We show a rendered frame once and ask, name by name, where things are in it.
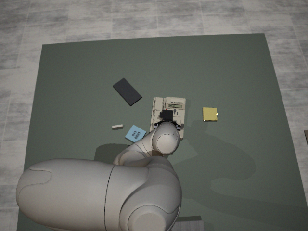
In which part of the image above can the yellow sticky note pad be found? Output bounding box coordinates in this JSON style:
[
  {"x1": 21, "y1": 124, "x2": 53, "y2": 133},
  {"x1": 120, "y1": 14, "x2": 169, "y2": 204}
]
[{"x1": 203, "y1": 107, "x2": 218, "y2": 121}]

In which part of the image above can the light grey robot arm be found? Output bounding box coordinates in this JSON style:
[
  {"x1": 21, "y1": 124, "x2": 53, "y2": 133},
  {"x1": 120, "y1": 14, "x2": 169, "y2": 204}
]
[{"x1": 16, "y1": 122, "x2": 182, "y2": 231}]

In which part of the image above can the light blue sticky note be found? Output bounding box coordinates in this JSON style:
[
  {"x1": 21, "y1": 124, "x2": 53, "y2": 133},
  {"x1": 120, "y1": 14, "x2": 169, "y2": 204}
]
[{"x1": 125, "y1": 125, "x2": 146, "y2": 143}]

